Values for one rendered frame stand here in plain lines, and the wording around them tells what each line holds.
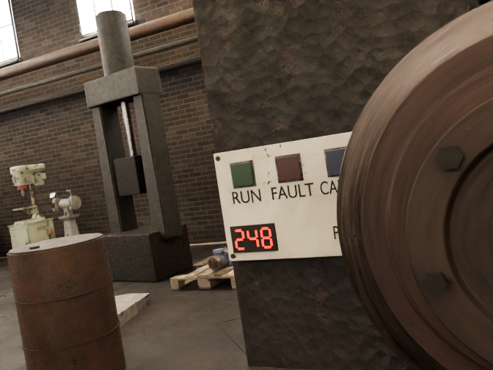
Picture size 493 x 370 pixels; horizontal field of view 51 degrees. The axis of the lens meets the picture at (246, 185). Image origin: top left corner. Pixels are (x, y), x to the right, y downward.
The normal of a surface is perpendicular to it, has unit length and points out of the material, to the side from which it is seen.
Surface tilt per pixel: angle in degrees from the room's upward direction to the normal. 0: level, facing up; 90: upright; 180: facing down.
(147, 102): 89
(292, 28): 90
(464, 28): 90
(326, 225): 90
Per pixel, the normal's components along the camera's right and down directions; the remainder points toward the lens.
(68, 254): 0.52, -0.04
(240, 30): -0.44, 0.11
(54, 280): 0.23, 0.02
